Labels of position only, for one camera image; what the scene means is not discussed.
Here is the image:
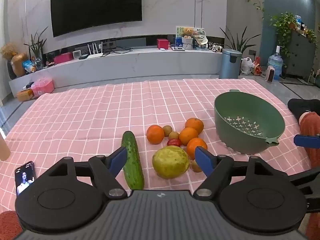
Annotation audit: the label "green plant in glass vase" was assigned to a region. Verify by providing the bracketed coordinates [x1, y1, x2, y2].
[24, 26, 49, 70]

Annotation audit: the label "small white heater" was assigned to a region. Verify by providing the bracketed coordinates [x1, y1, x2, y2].
[265, 65, 275, 83]

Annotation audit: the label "red gift bag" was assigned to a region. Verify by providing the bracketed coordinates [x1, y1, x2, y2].
[252, 57, 262, 75]

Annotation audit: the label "black smartphone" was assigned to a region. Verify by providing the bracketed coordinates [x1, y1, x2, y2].
[14, 161, 35, 197]

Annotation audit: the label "black wall television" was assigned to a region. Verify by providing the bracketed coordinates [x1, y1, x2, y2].
[50, 0, 143, 37]

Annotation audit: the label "brown teddy bear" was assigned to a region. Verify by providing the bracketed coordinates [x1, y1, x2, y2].
[181, 27, 194, 39]

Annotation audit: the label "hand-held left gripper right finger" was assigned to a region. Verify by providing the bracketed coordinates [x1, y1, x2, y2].
[192, 146, 276, 198]

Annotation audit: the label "orange cardboard box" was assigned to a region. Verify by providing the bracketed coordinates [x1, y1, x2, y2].
[16, 89, 34, 102]

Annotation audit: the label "white plastic bag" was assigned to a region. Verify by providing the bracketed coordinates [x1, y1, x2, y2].
[240, 57, 255, 75]

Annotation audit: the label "dried yellow flowers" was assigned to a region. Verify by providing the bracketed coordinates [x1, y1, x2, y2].
[0, 43, 18, 60]

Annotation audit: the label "person's right leg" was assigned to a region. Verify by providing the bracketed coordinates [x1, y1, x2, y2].
[287, 99, 320, 168]

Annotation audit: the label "red floor mat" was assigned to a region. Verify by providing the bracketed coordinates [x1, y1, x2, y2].
[0, 211, 23, 240]

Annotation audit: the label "blue-grey pedal trash can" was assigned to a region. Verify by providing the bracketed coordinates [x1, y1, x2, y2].
[219, 48, 243, 79]

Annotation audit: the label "orange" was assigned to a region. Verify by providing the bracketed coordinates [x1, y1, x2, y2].
[185, 118, 204, 134]
[186, 138, 208, 160]
[146, 125, 165, 145]
[178, 127, 199, 146]

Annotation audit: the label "green plastic colander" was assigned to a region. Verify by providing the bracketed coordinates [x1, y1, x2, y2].
[214, 89, 286, 155]

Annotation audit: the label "long-leaved potted plant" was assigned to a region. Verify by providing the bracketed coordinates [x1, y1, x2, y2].
[219, 26, 262, 53]

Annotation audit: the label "pink plastic storage box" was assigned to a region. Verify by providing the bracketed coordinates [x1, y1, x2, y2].
[31, 78, 54, 98]

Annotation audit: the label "blue snack bag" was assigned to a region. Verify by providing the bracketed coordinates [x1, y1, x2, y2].
[22, 60, 37, 73]

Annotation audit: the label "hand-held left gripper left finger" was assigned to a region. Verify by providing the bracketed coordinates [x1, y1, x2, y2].
[46, 146, 128, 199]

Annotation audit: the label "dark grey cabinet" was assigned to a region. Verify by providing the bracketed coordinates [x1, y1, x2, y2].
[282, 30, 317, 82]

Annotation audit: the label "white marble television ledge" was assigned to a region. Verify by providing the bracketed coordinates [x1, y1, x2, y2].
[9, 46, 224, 95]

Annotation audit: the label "light baseball cap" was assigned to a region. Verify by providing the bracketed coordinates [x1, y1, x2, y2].
[195, 35, 208, 48]

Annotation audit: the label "yellow-green pomelo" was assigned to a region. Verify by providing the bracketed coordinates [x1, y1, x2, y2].
[152, 145, 190, 180]

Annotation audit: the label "green cucumber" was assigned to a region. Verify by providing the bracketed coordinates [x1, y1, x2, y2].
[121, 131, 145, 190]

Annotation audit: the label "white router with antennas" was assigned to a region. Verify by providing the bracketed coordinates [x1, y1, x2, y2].
[86, 42, 104, 60]

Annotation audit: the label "flat pink box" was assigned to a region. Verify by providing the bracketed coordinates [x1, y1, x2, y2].
[53, 52, 73, 65]

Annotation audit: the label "water bottle with pump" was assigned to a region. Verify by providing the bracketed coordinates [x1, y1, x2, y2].
[267, 45, 284, 80]

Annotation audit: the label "pink checked cloth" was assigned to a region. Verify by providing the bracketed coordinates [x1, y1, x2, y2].
[0, 78, 313, 213]

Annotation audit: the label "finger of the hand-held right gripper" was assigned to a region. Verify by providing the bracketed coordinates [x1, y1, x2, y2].
[294, 134, 320, 147]
[289, 166, 320, 193]

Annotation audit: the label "trailing green potted plant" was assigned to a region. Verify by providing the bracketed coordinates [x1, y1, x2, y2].
[270, 12, 318, 55]

